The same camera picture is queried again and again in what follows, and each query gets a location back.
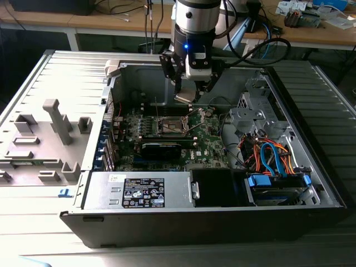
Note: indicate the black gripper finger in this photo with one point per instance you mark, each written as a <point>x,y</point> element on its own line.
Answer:
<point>166,66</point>
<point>215,75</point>

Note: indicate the silver topped CPU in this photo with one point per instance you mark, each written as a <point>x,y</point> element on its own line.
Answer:
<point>185,98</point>

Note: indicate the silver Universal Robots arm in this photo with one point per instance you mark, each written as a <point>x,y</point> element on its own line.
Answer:
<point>194,19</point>

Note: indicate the black RAM slot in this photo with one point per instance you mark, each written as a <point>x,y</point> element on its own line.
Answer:
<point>167,140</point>
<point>150,109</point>
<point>150,113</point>
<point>167,136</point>

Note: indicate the CPU socket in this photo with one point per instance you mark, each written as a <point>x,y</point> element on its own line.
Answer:
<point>172,126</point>

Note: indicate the dark CPU cooler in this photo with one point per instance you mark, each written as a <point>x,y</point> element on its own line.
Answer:
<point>292,19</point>

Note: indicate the round coin cell battery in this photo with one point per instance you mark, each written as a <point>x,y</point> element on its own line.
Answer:
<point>208,112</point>

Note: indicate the beige plastic block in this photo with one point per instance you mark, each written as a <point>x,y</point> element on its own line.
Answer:
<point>112,69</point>

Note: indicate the silver metal drive cage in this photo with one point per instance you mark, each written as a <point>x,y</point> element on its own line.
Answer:
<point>251,115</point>

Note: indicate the green motherboard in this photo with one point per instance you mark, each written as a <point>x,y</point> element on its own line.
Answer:
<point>205,139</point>

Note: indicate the black monitor stand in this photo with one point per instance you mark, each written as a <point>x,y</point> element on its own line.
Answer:
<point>255,16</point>

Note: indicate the black graphics card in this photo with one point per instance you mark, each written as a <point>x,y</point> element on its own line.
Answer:
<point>161,151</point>

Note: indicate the wooden desk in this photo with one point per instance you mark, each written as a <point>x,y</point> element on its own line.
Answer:
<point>311,34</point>
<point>83,23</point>

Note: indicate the grey green electronic module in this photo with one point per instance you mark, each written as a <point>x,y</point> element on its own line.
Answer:
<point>308,19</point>

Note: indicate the black box device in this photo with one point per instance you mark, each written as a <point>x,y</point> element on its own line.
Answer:
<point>50,7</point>

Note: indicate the hard disk in blue carrier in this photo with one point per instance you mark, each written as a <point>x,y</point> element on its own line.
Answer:
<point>274,196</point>

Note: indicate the blue cardboard box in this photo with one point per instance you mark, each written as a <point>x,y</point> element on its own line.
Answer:
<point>331,3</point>

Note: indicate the grey power supply unit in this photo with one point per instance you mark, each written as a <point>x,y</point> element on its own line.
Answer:
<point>105,192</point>

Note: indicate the grey parts rack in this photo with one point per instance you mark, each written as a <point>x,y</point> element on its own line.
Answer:
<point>41,130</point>

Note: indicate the black open PC case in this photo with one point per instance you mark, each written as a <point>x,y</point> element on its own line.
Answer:
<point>194,228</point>

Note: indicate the green RAM stick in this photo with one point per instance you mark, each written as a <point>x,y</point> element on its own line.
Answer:
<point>36,162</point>

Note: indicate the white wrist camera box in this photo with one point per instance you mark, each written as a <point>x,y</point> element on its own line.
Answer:
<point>198,71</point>

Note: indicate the small blue plastic bracket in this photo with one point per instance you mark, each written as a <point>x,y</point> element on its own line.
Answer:
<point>61,192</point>

